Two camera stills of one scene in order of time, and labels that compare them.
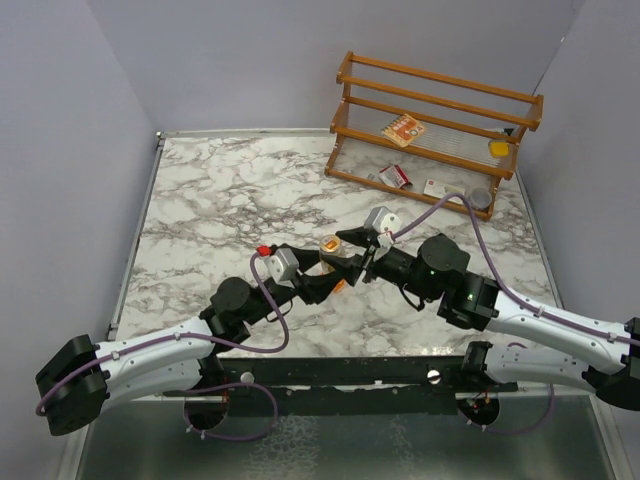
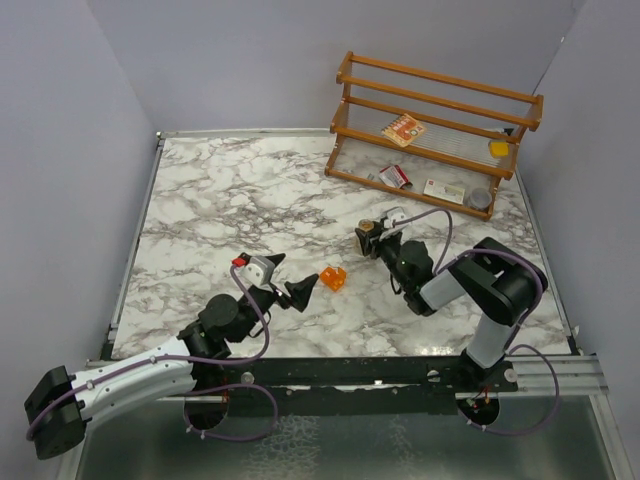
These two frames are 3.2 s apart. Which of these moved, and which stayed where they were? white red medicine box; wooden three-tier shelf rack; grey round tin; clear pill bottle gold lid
Moved: clear pill bottle gold lid
Stayed: grey round tin; wooden three-tier shelf rack; white red medicine box
